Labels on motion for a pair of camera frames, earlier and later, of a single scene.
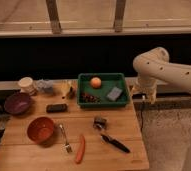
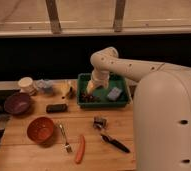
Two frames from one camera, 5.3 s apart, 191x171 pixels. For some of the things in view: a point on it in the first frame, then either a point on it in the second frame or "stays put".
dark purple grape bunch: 87,98 stays put
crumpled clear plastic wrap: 45,85 stays put
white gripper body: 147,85 to 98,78
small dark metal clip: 100,123 stays put
